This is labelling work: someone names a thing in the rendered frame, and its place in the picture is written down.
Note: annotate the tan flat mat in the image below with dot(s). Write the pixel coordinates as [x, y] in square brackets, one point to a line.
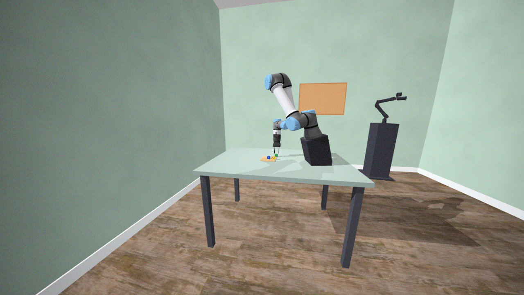
[265, 159]

